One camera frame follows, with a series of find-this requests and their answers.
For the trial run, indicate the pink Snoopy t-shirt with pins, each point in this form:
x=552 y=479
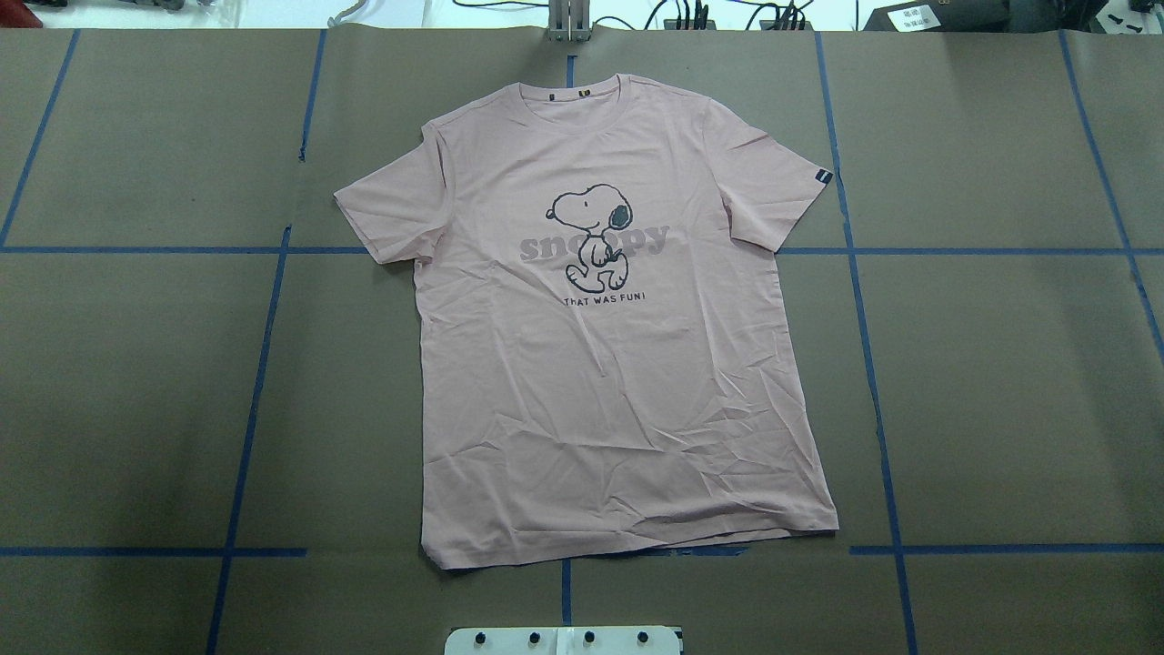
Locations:
x=605 y=351

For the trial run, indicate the black box with label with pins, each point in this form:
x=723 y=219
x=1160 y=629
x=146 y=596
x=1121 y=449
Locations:
x=1009 y=17

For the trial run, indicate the aluminium frame post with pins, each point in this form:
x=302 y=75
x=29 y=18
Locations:
x=569 y=21

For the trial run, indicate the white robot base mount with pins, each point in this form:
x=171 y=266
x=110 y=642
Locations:
x=609 y=639

